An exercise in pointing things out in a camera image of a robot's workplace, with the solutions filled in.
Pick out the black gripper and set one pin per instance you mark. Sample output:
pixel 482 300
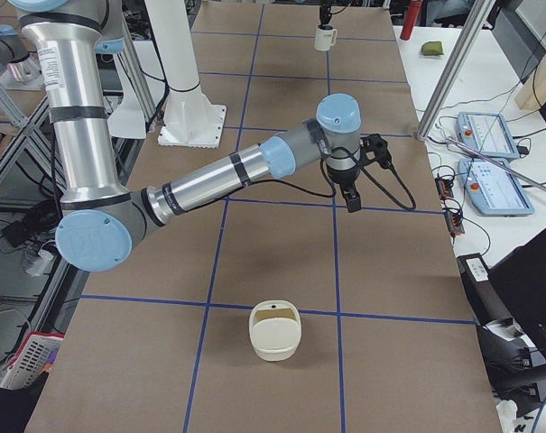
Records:
pixel 343 177
pixel 324 14

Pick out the white mug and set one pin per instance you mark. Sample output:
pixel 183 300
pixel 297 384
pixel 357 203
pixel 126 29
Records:
pixel 325 37

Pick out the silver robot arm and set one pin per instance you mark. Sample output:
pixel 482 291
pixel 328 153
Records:
pixel 103 220

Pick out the red bottle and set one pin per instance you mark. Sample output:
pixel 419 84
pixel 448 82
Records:
pixel 410 19

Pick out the green bean bag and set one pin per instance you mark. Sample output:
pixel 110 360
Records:
pixel 432 49

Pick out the lower teach pendant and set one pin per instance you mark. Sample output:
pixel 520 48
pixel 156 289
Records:
pixel 492 190

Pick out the teach pendant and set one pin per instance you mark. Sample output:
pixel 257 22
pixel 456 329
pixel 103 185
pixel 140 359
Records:
pixel 492 190
pixel 488 134

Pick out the upper teach pendant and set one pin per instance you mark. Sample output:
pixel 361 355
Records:
pixel 488 134

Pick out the metal rod green tip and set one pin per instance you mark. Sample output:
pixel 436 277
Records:
pixel 476 154

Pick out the cream plastic basket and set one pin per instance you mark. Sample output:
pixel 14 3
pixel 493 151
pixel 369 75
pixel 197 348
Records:
pixel 274 328

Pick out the black monitor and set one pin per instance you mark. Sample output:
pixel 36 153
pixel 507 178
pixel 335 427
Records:
pixel 520 282

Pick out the white laundry basket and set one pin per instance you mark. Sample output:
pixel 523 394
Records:
pixel 38 350

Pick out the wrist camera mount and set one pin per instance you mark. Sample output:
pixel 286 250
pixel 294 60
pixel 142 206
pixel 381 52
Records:
pixel 374 149

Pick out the aluminium frame post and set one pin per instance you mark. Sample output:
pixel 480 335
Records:
pixel 467 37

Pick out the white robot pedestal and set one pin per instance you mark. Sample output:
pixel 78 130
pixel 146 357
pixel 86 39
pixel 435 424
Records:
pixel 189 117

